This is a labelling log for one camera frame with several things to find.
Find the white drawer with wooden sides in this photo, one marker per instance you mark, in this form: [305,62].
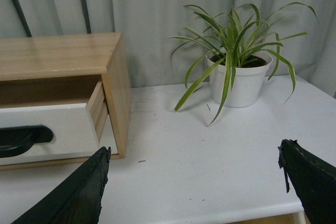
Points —
[75,111]

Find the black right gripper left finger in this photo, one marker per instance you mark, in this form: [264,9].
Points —
[78,198]

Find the grey curtain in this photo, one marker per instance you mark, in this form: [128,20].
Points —
[148,27]

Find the white plant pot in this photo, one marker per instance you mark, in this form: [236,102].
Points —
[247,83]

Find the black drawer handle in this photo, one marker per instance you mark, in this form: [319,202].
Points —
[18,140]

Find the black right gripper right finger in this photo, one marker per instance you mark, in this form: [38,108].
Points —
[312,178]

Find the wooden drawer cabinet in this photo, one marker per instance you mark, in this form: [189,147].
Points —
[74,57]

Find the green spider plant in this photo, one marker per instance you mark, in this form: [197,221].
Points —
[233,46]

